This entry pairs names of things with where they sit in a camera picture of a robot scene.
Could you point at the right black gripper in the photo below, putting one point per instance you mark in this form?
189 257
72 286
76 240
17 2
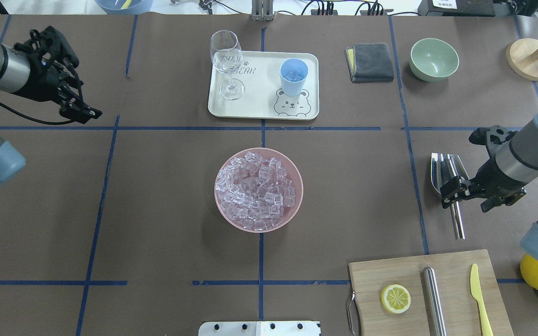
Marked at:
488 176

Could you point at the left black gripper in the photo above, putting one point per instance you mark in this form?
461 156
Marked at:
41 84

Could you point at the metal ice scoop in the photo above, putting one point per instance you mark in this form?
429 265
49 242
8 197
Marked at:
447 172

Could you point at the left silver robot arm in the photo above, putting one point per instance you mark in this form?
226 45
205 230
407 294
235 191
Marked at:
14 70

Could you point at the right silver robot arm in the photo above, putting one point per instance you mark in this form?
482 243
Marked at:
518 160

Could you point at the wooden cup tree stand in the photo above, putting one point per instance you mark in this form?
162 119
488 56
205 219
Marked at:
522 57

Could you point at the clear ice cubes pile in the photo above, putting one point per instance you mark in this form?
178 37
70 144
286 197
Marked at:
256 190

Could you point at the blue plastic cup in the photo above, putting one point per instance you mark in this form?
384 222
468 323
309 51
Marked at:
290 88

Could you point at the ice cubes in cup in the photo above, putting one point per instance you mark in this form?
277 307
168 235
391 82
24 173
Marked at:
293 76

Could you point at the blue bowl on desk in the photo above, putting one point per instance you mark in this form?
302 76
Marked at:
113 7

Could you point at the yellow fork in bowl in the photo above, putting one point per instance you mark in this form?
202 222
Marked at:
126 4

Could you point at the large yellow lemon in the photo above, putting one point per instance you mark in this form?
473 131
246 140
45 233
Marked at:
529 270

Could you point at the yellow plastic knife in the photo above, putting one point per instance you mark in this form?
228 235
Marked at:
476 292

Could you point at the lemon half slice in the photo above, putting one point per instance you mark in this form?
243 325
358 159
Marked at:
395 299

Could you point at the steel rod on board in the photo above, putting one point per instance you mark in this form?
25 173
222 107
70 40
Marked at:
433 304

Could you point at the green ceramic bowl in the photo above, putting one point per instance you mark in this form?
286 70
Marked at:
433 60

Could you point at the wooden cutting board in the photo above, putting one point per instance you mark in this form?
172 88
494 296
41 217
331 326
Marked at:
452 275

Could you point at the clear wine glass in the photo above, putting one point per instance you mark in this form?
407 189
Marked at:
226 56

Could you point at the grey folded cloth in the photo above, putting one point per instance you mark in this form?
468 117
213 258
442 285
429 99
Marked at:
370 63

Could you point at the cream bear tray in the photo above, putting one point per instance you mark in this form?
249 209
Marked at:
263 97

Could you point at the pink bowl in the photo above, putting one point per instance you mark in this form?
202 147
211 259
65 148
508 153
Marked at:
258 189

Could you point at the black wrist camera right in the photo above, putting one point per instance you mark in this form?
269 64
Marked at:
493 138

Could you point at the aluminium frame post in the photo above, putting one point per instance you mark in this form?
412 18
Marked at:
262 10

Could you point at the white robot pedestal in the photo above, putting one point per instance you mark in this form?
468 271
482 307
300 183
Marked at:
261 328

